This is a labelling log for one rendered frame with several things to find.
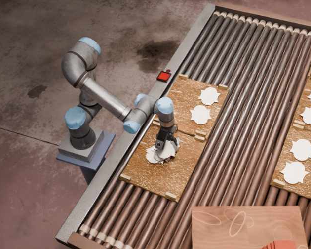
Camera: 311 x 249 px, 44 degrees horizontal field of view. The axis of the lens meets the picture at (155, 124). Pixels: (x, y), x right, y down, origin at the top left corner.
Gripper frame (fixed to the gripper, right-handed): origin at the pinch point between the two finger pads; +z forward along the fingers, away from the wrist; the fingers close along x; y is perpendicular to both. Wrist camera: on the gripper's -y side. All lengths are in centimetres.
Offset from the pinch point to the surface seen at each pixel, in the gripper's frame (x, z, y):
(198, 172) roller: -19.5, 8.8, -3.1
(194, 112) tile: -2.2, 6.3, 33.3
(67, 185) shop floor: 93, 101, -5
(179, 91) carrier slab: 13.0, 7.2, 46.6
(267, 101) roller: -39, 9, 60
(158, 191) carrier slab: -5.3, 7.2, -22.9
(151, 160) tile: 5.8, 4.7, -8.1
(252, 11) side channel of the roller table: -6, 6, 138
